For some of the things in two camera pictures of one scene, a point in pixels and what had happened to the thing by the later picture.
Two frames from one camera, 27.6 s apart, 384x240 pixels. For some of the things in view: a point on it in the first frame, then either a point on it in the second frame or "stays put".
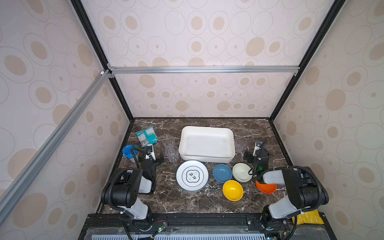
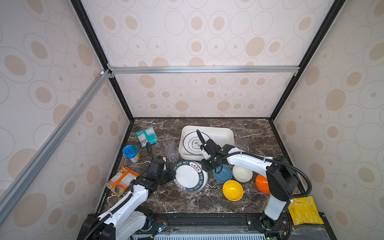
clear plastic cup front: (173, 153) stays put
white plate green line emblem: (192, 175) → (192, 142)
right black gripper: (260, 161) → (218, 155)
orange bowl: (267, 188) stays put
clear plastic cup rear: (170, 141) stays put
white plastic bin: (206, 144) stays put
